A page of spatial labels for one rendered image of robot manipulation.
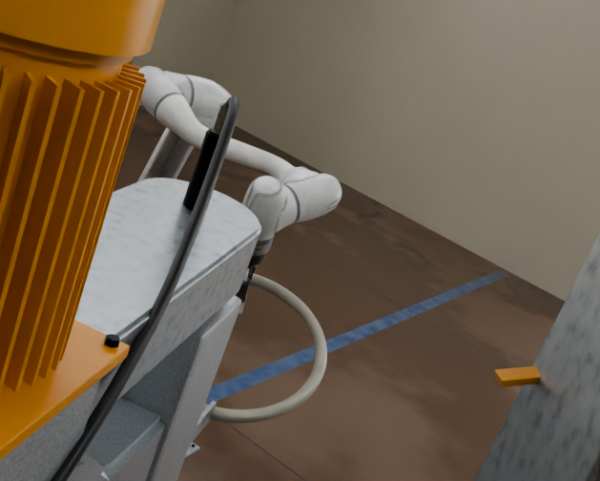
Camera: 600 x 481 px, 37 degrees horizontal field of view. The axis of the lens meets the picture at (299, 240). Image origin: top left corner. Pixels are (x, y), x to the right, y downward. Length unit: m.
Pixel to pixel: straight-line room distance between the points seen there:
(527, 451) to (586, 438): 0.11
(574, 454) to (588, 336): 0.11
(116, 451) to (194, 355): 0.19
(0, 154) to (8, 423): 0.23
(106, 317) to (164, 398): 0.45
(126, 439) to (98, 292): 0.36
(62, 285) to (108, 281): 0.35
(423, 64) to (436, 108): 0.43
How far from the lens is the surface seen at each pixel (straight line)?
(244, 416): 2.08
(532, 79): 8.17
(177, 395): 1.44
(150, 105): 2.53
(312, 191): 2.26
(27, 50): 0.67
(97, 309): 1.04
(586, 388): 0.81
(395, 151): 8.64
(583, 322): 0.85
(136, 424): 1.42
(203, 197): 1.19
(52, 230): 0.73
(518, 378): 0.89
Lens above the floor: 2.21
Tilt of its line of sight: 19 degrees down
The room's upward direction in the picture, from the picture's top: 21 degrees clockwise
